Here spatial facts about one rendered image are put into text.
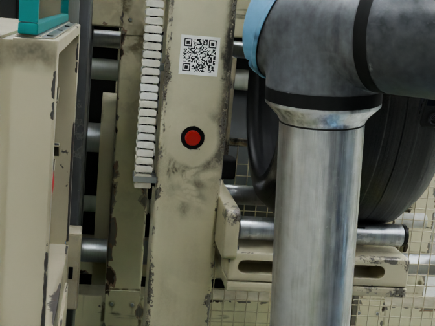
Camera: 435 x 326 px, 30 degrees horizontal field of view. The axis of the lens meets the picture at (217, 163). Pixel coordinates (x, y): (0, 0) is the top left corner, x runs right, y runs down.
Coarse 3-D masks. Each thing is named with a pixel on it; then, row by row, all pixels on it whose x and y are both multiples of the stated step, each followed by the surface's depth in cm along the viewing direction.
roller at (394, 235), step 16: (240, 224) 155; (256, 224) 155; (272, 224) 156; (368, 224) 159; (384, 224) 160; (400, 224) 161; (272, 240) 157; (368, 240) 159; (384, 240) 159; (400, 240) 159
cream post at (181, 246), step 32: (192, 0) 153; (224, 0) 154; (192, 32) 154; (224, 32) 155; (224, 64) 156; (160, 96) 164; (192, 96) 157; (224, 96) 157; (160, 128) 158; (192, 128) 158; (224, 128) 159; (160, 160) 158; (192, 160) 159; (160, 192) 160; (192, 192) 160; (160, 224) 161; (192, 224) 162; (160, 256) 162; (192, 256) 163; (160, 288) 163; (192, 288) 164; (160, 320) 165; (192, 320) 166
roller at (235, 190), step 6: (228, 186) 183; (234, 186) 183; (240, 186) 184; (246, 186) 184; (252, 186) 184; (234, 192) 183; (240, 192) 183; (246, 192) 183; (252, 192) 183; (234, 198) 183; (240, 198) 183; (246, 198) 183; (252, 198) 183; (258, 198) 183; (240, 204) 185; (246, 204) 184; (252, 204) 184; (258, 204) 184; (264, 204) 185
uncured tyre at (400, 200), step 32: (256, 96) 186; (384, 96) 140; (256, 128) 184; (384, 128) 142; (416, 128) 142; (256, 160) 177; (384, 160) 145; (416, 160) 145; (256, 192) 172; (384, 192) 150; (416, 192) 151
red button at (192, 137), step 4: (188, 132) 158; (192, 132) 157; (196, 132) 158; (188, 136) 157; (192, 136) 158; (196, 136) 158; (200, 136) 158; (188, 140) 158; (192, 140) 158; (196, 140) 158; (188, 144) 158; (192, 144) 158; (196, 144) 158
